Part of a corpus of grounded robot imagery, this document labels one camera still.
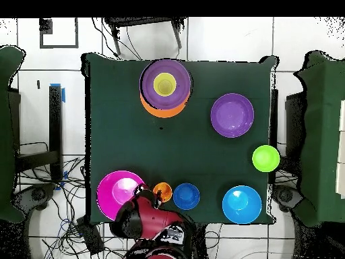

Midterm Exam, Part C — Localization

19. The small green bowl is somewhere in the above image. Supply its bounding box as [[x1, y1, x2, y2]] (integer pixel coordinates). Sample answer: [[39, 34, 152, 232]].
[[251, 144, 281, 173]]

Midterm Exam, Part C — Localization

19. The small dark blue bowl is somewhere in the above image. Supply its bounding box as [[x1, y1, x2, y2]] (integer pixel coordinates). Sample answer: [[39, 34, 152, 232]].
[[172, 182, 201, 210]]

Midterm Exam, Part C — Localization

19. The orange cup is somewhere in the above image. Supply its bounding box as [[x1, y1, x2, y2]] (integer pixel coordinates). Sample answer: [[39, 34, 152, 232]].
[[152, 181, 173, 203]]

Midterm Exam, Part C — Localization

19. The large orange bowl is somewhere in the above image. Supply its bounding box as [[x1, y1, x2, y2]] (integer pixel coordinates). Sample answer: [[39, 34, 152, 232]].
[[139, 91, 190, 119]]

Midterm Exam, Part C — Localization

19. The black power strip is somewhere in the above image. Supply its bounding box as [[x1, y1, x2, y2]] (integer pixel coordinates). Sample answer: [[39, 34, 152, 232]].
[[75, 217, 105, 256]]

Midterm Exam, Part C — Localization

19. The black stand frame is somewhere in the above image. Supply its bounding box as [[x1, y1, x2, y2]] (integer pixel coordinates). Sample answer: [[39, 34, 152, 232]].
[[7, 83, 66, 185]]

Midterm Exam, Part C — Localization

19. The green cloth side table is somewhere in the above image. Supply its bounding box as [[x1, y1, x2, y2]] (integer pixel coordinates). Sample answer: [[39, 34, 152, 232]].
[[292, 50, 345, 228], [0, 46, 27, 224]]

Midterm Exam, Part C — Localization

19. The yellow cup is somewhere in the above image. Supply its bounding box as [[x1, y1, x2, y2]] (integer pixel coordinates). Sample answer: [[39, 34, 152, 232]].
[[152, 71, 178, 97]]

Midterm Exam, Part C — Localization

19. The light blue bowl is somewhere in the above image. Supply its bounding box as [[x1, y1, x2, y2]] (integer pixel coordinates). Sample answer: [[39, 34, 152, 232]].
[[221, 185, 263, 225]]

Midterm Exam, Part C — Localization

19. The purple shallow bowl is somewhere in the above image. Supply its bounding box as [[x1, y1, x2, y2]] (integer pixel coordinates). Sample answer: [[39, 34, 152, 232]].
[[210, 92, 255, 138], [139, 59, 192, 111]]

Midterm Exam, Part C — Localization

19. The black square floor frame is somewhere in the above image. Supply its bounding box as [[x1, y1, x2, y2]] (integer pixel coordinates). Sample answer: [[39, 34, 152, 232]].
[[39, 18, 80, 49]]

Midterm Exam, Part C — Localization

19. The black stool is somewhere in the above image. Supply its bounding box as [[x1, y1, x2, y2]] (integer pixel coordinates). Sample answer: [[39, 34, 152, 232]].
[[103, 17, 187, 57]]

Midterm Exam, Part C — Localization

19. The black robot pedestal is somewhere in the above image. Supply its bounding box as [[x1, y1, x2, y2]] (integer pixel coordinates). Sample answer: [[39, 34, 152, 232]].
[[192, 223, 208, 259]]

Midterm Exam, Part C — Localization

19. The large pink bowl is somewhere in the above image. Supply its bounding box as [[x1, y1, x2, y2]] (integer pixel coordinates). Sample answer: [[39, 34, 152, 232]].
[[96, 170, 146, 222]]

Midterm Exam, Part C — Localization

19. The grey chair base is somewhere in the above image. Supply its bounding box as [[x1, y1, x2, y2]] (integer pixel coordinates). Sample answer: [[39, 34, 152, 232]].
[[272, 184, 305, 213], [10, 183, 57, 212]]

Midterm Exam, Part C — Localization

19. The dark green tablecloth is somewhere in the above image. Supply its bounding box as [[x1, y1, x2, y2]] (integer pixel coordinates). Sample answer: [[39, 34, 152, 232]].
[[81, 53, 278, 226]]

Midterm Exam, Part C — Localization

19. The blue tape strip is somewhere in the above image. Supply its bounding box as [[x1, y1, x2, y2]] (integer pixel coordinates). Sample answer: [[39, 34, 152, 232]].
[[49, 82, 66, 104]]

